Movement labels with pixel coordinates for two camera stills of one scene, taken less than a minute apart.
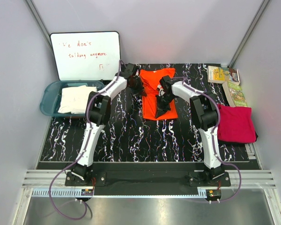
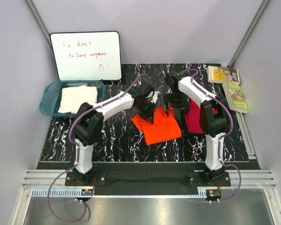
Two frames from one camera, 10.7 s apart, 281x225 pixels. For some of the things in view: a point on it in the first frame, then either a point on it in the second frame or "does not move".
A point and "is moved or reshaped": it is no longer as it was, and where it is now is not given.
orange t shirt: (150, 79) is moved or reshaped
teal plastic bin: (50, 101) does not move
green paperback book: (234, 94) does not move
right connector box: (213, 195) does not move
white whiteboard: (86, 55) does not move
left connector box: (87, 191) does not move
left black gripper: (140, 89) -> (149, 115)
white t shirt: (74, 99) does not move
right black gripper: (161, 109) -> (184, 105)
